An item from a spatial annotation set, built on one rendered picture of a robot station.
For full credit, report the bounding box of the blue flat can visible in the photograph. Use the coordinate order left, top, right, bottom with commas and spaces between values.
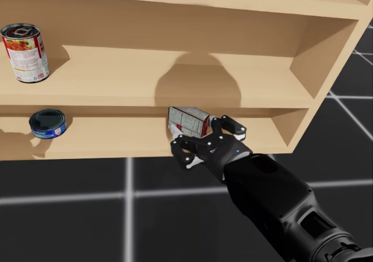
29, 108, 68, 140

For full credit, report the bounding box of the red and white carton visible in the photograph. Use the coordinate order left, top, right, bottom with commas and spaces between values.
167, 106, 211, 138

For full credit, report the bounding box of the pale wooden shelf unit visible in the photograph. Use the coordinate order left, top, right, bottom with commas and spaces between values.
0, 0, 373, 161

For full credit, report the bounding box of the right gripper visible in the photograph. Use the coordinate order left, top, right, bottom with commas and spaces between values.
170, 115, 253, 185

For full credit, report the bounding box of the red and white can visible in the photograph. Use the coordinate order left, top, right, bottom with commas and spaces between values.
0, 23, 50, 84

